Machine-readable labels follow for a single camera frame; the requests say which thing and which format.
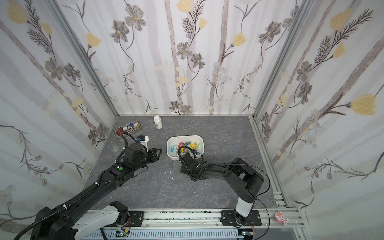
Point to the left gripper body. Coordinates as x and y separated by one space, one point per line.
142 163

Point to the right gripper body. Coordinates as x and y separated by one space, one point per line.
189 163

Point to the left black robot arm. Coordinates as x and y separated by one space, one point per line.
64 221

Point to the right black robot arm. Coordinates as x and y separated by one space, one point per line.
246 181

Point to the white storage box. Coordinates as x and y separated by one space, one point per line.
185 149

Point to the clear glass cup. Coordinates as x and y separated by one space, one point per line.
113 147

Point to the metal tray with tools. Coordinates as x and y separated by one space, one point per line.
130 128

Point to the white pill bottle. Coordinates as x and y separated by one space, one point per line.
158 122

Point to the pink white small object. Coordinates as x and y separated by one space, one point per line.
281 218

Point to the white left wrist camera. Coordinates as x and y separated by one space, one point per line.
143 140

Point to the aluminium front rail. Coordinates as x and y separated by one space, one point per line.
200 224

